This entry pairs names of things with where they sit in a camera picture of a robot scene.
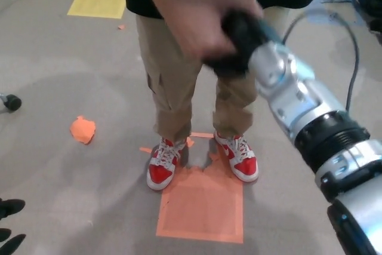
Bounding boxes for person right red white sneaker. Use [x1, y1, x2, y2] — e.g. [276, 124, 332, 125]
[146, 136, 189, 191]

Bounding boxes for black robot wrist cable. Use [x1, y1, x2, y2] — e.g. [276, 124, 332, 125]
[280, 8, 361, 115]

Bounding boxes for orange floor tape square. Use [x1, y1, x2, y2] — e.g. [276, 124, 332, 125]
[155, 131, 244, 236]

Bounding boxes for person left red white sneaker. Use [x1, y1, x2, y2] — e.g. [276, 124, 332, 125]
[213, 130, 259, 183]

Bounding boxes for person right bare hand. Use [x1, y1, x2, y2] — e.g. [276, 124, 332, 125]
[162, 0, 265, 65]

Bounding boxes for black chair caster wheel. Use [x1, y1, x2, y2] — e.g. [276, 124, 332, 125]
[0, 93, 23, 115]

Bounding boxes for robot right black hand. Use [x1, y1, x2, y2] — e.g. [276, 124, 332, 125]
[204, 10, 288, 79]

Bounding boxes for blue floor tape square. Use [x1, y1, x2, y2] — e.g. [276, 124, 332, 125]
[308, 0, 365, 26]

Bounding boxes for person red white sneaker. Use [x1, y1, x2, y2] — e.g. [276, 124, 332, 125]
[213, 130, 259, 183]
[146, 136, 189, 191]

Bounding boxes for robot left black hand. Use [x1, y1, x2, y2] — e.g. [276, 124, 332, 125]
[0, 198, 27, 255]

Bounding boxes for crumpled orange tape scrap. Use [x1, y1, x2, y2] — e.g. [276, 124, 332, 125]
[69, 115, 97, 146]

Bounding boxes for khaki cargo trousers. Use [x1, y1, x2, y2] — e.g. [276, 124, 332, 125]
[135, 5, 292, 145]

